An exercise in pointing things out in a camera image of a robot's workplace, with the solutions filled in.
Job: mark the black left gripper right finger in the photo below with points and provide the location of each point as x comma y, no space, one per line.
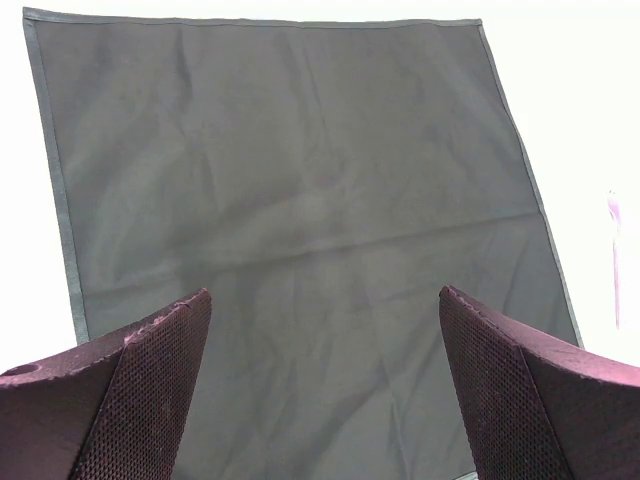
535,406

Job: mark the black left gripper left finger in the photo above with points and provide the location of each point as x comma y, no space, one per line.
112,408

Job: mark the fork with pink handle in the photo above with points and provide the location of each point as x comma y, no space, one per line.
615,214

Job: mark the dark green cloth napkin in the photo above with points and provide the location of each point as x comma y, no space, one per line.
323,181

